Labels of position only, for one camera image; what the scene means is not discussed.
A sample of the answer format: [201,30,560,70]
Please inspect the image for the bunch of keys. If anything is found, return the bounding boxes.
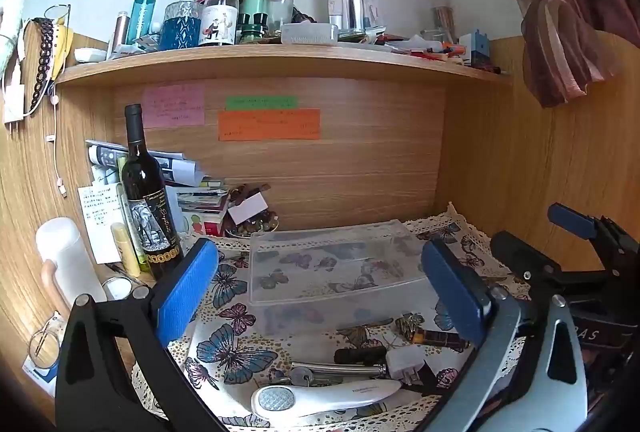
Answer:
[270,364,346,388]

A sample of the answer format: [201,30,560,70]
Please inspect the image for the yellow lip balm tube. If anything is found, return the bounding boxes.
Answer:
[110,222,142,278]

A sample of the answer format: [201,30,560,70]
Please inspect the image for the silver tube bottle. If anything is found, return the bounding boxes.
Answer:
[111,11,132,53]

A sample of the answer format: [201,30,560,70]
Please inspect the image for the round wire eyeglasses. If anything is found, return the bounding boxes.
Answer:
[27,314,68,358]

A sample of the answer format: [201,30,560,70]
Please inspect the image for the rolled magazine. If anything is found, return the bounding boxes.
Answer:
[85,139,201,188]

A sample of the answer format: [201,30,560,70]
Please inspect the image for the tall teal bottle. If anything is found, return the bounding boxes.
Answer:
[125,0,160,47]

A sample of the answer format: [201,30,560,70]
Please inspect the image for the green sticky note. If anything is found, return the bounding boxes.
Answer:
[225,95,299,110]

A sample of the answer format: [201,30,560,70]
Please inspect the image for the glass bottle blue liquid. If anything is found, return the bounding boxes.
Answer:
[159,0,203,52]

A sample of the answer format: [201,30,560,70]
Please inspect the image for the thin frame eyeglasses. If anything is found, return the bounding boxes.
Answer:
[44,3,72,25]

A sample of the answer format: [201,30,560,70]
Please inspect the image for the white charger plug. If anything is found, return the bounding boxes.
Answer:
[385,344,426,385]

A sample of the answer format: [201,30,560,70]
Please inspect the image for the dark green ink bottle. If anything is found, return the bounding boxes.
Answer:
[237,13,268,44]

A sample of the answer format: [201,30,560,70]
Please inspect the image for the white cable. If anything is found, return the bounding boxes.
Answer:
[47,94,68,198]

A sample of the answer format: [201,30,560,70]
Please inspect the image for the packaged razor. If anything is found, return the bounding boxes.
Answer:
[327,0,376,33]

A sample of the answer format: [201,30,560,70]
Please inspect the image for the brown striped curtain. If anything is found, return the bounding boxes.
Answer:
[430,0,640,109]

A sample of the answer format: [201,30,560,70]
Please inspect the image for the pink sticky note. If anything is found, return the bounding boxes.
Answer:
[141,83,206,129]

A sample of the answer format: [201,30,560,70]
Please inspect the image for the silver metal rod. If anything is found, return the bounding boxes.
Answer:
[310,362,391,375]

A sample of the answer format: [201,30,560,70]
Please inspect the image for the butterfly print tablecloth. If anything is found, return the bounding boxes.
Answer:
[132,202,531,432]

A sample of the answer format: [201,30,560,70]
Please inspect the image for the white fuzzy towel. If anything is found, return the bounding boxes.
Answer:
[0,0,26,78]

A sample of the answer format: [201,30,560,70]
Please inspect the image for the orange sticky note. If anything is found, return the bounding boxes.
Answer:
[218,108,321,142]

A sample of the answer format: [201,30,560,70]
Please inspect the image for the black chain strap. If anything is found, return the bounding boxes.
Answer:
[27,17,56,115]

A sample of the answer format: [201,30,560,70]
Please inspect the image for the glass jar with sticks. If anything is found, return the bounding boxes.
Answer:
[422,6,458,45]

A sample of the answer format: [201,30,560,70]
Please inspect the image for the dark brown small bottle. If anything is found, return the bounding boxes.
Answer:
[412,329,471,353]

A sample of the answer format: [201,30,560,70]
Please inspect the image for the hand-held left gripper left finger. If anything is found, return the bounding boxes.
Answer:
[54,238,229,432]

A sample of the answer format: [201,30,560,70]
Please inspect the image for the clear perfume bottle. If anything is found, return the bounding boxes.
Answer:
[266,0,295,33]

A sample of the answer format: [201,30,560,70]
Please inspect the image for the bowl of beads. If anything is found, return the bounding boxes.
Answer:
[222,183,281,239]

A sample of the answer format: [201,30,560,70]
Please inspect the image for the white handheld device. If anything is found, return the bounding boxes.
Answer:
[250,379,403,418]

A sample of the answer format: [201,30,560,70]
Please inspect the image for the wooden shelf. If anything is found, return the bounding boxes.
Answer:
[55,43,516,88]

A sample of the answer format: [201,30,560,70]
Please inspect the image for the pile of pens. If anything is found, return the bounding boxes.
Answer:
[370,32,501,74]

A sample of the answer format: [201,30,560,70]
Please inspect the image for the white wall adapter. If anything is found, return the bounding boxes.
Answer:
[4,84,26,125]

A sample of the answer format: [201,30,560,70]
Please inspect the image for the white thermos mug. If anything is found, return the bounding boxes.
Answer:
[35,217,108,313]

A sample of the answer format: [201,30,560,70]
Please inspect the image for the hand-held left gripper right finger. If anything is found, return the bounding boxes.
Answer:
[415,239,589,432]

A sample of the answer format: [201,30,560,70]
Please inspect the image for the black cylinder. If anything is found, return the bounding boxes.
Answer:
[334,346,388,365]

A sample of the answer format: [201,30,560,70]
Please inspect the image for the yellow paper tag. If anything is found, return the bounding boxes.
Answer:
[52,26,75,73]

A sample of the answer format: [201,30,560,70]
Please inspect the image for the blue and white card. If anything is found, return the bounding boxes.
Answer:
[22,354,58,398]

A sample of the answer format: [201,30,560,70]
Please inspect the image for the dark wine bottle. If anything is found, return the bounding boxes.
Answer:
[121,103,183,278]

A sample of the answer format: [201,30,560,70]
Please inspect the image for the blue pencil sharpener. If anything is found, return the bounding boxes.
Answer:
[459,29,492,68]

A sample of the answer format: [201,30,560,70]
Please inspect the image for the small gold ornament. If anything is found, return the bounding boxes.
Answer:
[395,312,426,340]

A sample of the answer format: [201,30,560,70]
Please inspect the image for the clear plastic container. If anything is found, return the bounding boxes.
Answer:
[247,218,438,343]

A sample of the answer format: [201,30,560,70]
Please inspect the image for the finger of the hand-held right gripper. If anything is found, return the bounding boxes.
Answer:
[489,230,571,308]
[547,203,631,258]

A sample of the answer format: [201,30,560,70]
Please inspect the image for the stack of books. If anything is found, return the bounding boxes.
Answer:
[165,179,231,238]

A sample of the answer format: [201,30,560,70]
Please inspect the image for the round tin lid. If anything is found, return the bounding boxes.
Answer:
[101,276,133,302]

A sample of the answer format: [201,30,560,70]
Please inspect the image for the white handwritten paper note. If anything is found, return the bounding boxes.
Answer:
[77,183,131,265]

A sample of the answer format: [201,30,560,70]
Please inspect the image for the white brush box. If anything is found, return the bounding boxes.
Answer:
[280,23,339,46]

